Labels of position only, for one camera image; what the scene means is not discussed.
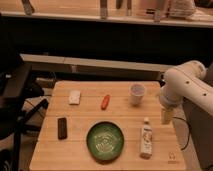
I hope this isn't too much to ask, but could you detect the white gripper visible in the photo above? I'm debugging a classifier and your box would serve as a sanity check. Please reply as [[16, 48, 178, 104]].
[[159, 87, 182, 124]]

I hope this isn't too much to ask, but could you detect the white plastic bottle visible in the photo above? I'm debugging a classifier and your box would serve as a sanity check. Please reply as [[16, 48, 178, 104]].
[[140, 117, 152, 159]]

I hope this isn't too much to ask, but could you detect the orange carrot toy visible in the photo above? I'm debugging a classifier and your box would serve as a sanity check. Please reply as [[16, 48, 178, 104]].
[[101, 95, 110, 110]]

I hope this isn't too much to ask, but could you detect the green round plate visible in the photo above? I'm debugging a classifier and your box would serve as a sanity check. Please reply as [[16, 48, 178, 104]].
[[86, 121, 124, 162]]

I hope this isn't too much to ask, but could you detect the black cable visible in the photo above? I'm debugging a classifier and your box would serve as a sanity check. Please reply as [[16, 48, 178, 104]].
[[171, 115, 191, 151]]

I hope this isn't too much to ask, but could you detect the black office chair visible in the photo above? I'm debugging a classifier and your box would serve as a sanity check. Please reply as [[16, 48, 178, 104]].
[[0, 13, 50, 171]]

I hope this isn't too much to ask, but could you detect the white sponge block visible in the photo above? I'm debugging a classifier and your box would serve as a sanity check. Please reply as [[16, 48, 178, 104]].
[[68, 90, 81, 105]]

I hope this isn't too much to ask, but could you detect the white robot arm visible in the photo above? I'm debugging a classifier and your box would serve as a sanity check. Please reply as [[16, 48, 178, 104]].
[[159, 60, 213, 124]]

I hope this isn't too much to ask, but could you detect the dark brown chocolate bar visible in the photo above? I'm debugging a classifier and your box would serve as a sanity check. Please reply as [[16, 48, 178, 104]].
[[58, 118, 67, 140]]

